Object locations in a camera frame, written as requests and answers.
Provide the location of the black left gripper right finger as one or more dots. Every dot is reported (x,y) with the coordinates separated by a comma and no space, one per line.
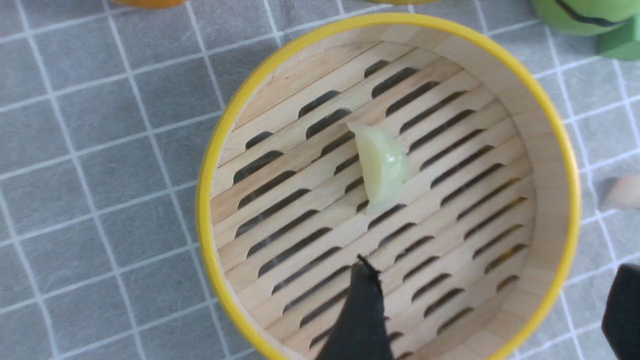
(621,320)

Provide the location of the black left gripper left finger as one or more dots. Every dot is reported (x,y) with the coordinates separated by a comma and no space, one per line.
(360,331)

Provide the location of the beige dumpling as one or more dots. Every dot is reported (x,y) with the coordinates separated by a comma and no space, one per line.
(620,193)

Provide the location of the pale green dumpling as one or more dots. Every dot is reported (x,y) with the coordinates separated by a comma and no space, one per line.
(384,166)

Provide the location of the bamboo steamer tray yellow rim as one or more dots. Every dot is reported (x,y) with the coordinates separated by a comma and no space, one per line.
(415,142)

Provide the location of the green toy cube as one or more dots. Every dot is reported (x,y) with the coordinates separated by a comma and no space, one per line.
(622,43)

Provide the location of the green toy watermelon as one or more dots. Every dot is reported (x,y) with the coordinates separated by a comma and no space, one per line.
(585,17)

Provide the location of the grey white-grid tablecloth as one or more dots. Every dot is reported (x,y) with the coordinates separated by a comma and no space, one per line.
(106,112)

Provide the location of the orange red toy pear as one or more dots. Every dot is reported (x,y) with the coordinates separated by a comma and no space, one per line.
(150,4)

